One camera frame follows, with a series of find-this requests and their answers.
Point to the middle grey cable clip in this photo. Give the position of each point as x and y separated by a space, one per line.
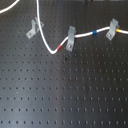
70 42

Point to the grey cable clip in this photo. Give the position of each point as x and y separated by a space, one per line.
35 28
70 42
114 25

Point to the left grey cable clip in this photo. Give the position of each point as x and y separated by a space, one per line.
35 28

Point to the right grey cable clip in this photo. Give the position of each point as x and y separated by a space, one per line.
114 25

